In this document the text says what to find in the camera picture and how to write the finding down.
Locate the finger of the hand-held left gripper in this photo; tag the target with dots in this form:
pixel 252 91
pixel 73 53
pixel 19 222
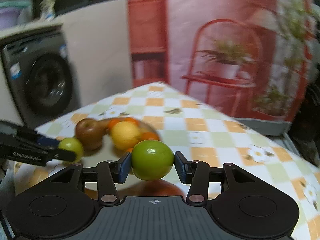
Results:
pixel 48 142
pixel 63 155

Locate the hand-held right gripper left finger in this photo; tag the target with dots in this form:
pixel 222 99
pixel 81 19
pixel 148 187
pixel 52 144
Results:
pixel 125 166

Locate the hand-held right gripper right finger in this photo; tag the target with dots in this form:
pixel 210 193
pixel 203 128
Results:
pixel 180 167

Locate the green round fruit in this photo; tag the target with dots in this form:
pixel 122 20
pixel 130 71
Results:
pixel 152 160
pixel 72 146

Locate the beige plate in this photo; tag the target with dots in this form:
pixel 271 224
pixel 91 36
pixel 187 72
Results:
pixel 107 155

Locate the yellow lemon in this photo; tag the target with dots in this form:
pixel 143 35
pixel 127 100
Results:
pixel 125 135

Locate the grey washing machine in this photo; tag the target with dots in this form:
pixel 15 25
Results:
pixel 47 80

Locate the white stone slab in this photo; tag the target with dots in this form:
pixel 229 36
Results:
pixel 25 31

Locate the printed pink backdrop cloth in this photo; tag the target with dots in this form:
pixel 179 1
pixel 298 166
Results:
pixel 187 42

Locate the purple plastic basin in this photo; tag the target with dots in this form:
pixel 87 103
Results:
pixel 7 17

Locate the white detergent bag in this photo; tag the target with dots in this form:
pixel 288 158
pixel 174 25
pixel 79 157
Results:
pixel 47 7

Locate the teal plastic basin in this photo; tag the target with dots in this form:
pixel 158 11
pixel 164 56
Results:
pixel 12 5

